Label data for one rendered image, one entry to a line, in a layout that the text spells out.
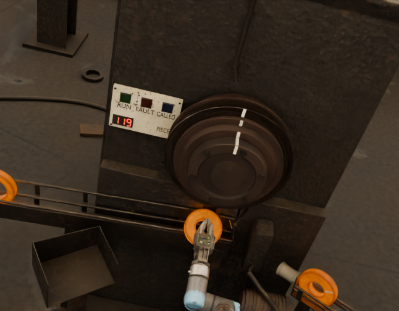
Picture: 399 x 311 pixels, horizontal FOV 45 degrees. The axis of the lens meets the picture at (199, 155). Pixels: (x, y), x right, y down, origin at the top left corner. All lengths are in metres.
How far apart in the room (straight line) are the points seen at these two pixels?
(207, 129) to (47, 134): 2.09
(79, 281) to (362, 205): 2.38
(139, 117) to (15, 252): 1.27
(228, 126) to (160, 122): 0.32
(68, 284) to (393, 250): 2.29
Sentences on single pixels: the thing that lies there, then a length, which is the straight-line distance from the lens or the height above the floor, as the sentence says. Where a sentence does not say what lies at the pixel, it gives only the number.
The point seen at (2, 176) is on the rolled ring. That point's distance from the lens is 2.10.
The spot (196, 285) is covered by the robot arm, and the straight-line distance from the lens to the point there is 1.85.
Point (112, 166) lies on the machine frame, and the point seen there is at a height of 0.87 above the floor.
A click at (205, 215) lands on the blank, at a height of 0.78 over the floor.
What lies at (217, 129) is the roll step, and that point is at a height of 1.27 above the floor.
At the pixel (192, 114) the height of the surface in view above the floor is 1.28.
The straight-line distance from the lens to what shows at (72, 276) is 1.97.
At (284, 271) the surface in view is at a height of 0.68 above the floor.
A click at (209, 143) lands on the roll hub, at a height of 1.22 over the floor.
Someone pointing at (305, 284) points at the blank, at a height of 0.69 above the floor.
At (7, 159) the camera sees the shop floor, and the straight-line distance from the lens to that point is 3.37.
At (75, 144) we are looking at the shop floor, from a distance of 3.50.
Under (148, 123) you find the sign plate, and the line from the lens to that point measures 1.86.
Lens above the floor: 2.17
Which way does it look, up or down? 37 degrees down
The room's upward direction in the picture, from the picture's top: 15 degrees clockwise
